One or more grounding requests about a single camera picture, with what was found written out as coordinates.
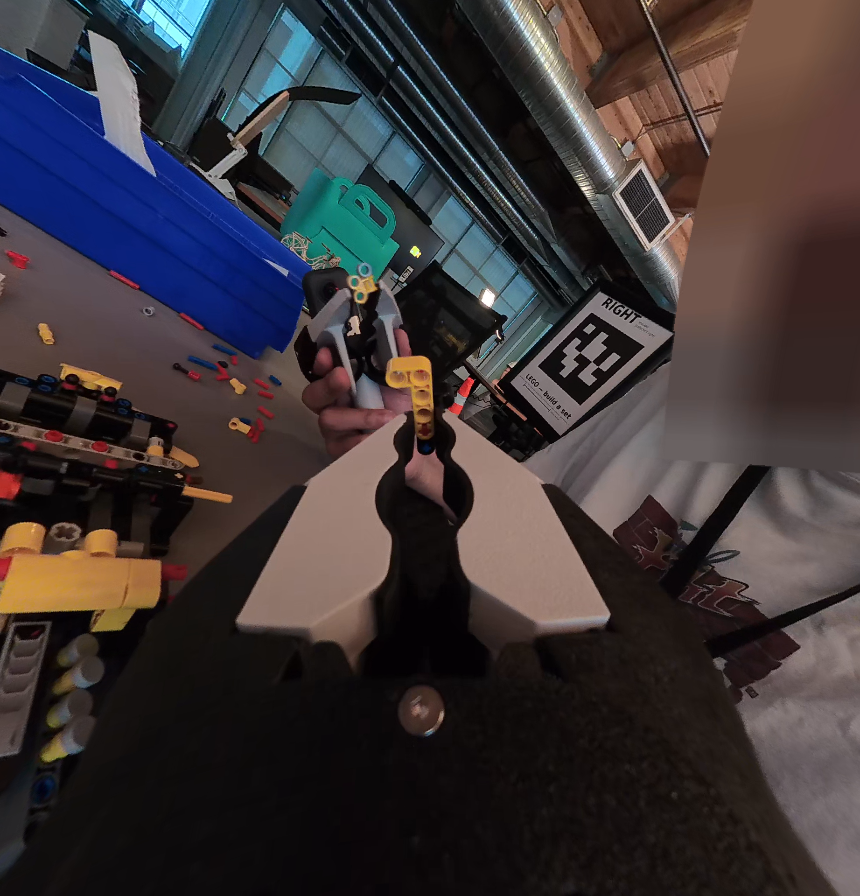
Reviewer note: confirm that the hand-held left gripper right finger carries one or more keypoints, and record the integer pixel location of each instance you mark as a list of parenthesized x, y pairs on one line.
[(528, 560)]

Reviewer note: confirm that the white paper slip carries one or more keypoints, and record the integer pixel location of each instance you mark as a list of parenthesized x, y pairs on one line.
[(122, 105)]

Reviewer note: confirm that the metal air duct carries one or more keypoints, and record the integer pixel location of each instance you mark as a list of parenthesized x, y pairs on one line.
[(556, 105)]

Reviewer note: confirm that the lego car model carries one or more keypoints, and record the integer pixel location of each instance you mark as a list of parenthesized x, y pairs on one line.
[(66, 490)]

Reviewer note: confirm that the square code card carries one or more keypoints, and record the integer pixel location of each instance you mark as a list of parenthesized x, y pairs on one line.
[(591, 357)]

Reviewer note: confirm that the teal container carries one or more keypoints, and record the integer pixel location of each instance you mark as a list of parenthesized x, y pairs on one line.
[(332, 217)]

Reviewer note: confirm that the person's right hand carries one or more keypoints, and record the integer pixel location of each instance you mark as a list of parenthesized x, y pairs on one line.
[(339, 420)]

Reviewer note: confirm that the blue plastic bin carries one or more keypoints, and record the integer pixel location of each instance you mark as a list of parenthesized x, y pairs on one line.
[(122, 196)]

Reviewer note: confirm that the yellow lego angled beam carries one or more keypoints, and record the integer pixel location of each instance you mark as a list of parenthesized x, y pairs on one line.
[(409, 374)]

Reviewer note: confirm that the yellow lego pin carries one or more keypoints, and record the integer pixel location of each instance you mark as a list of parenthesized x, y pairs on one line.
[(46, 333)]

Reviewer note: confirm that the miniature bicycle model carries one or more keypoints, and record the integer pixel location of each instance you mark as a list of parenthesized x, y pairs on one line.
[(311, 252)]

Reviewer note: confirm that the air vent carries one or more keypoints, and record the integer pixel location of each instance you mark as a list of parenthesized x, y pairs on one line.
[(643, 203)]

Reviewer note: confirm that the black monitor screen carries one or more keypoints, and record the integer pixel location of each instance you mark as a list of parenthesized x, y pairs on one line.
[(416, 224)]

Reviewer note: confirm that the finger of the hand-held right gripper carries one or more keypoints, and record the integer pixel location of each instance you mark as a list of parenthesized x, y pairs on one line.
[(389, 322), (342, 318)]

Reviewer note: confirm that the scattered small lego pieces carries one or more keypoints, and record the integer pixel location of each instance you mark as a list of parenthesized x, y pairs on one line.
[(124, 280)]

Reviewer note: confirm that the orange traffic cone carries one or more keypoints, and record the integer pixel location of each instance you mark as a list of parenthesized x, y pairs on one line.
[(461, 395)]

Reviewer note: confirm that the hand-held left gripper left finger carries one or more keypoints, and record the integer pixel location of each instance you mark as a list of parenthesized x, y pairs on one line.
[(325, 560)]

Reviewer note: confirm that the desk lamp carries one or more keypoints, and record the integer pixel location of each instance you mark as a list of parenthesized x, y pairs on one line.
[(262, 119)]

